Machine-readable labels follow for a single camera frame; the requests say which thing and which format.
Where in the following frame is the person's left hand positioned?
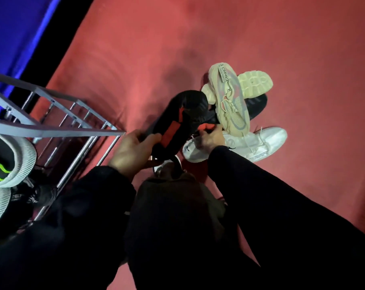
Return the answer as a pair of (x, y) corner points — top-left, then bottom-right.
(108, 129), (163, 179)

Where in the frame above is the person's right hand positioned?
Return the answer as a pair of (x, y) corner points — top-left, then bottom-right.
(198, 125), (226, 155)

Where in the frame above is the black sneaker with red stripe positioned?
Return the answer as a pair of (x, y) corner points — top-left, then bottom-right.
(197, 93), (268, 132)
(144, 90), (209, 162)

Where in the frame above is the person's right forearm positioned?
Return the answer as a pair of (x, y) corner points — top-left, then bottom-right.
(207, 145), (365, 290)

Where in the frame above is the person's left forearm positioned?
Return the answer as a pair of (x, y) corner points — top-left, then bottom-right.
(0, 165), (137, 290)

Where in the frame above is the beige mesh sneaker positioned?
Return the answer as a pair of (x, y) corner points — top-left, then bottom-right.
(208, 62), (251, 137)
(201, 70), (274, 105)

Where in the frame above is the grey metal shoe rack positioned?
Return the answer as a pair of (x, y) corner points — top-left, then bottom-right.
(0, 71), (126, 231)

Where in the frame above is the person's dark trouser leg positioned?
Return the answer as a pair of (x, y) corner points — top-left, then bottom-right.
(124, 162), (261, 290)

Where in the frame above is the black shoe with white print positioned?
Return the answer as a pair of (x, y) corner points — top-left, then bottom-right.
(10, 177), (57, 209)

